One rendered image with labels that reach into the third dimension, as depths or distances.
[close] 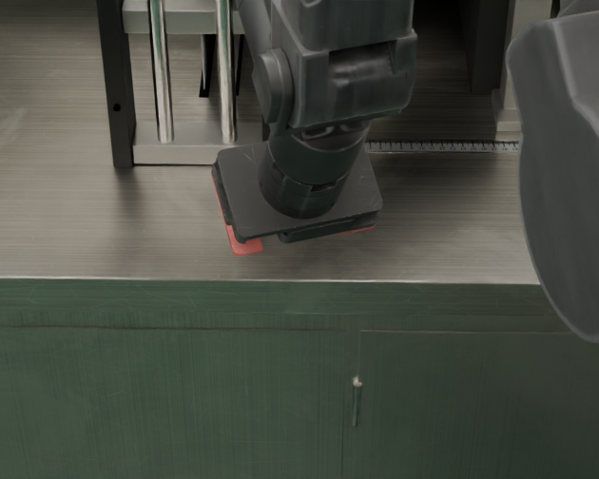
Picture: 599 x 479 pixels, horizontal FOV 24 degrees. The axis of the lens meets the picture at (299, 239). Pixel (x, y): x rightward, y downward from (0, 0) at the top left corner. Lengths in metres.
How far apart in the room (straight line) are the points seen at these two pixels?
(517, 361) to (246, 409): 0.26
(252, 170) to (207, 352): 0.39
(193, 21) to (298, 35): 0.50
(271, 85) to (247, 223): 0.17
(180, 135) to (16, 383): 0.28
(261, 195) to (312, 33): 0.21
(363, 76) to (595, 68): 0.37
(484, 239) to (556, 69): 0.84
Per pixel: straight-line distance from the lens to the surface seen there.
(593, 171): 0.40
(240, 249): 0.93
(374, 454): 1.39
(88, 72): 1.47
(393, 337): 1.28
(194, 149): 1.31
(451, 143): 1.36
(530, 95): 0.43
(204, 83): 1.43
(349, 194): 0.93
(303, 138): 0.83
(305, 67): 0.75
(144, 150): 1.32
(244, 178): 0.93
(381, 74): 0.77
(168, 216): 1.27
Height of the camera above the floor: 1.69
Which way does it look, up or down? 40 degrees down
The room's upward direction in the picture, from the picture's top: straight up
